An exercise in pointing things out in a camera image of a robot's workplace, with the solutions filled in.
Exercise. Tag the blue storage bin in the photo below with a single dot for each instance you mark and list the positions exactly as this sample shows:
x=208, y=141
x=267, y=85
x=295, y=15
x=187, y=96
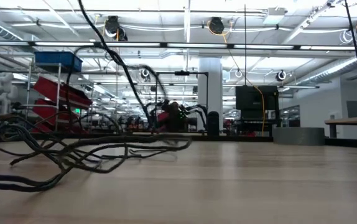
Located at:
x=54, y=59

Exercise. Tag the black aluminium table frame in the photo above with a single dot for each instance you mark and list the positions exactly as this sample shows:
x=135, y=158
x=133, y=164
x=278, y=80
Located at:
x=243, y=137

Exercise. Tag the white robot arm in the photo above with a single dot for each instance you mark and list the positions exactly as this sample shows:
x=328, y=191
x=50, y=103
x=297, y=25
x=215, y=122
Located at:
x=2, y=90

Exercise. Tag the grey duct tape roll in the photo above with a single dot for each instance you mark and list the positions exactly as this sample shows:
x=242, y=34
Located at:
x=298, y=136

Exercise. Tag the long light strip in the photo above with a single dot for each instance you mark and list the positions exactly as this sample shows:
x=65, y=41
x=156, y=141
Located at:
x=197, y=45

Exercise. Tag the long wooden table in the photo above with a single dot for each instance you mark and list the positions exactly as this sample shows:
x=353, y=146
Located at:
x=349, y=120

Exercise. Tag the person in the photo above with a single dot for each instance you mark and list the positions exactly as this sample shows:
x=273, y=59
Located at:
x=173, y=119

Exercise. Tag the black cylindrical stand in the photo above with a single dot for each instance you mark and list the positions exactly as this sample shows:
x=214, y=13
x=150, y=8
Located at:
x=213, y=124

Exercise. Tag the black robot station frame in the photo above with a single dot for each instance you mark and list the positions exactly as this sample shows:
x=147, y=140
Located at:
x=181, y=73

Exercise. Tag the black equipment cart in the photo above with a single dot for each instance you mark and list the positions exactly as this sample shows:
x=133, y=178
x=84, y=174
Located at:
x=253, y=96

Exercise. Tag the red storage bin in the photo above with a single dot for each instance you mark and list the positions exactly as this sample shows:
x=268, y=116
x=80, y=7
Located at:
x=46, y=87
x=41, y=128
x=46, y=110

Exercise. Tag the metal shelf rack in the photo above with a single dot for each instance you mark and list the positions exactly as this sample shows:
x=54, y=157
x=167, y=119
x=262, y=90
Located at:
x=58, y=93

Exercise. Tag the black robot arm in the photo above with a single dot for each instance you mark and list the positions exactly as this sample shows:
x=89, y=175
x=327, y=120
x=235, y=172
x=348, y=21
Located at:
x=200, y=109
x=150, y=107

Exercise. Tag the white column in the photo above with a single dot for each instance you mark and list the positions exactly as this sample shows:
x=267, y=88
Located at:
x=210, y=81

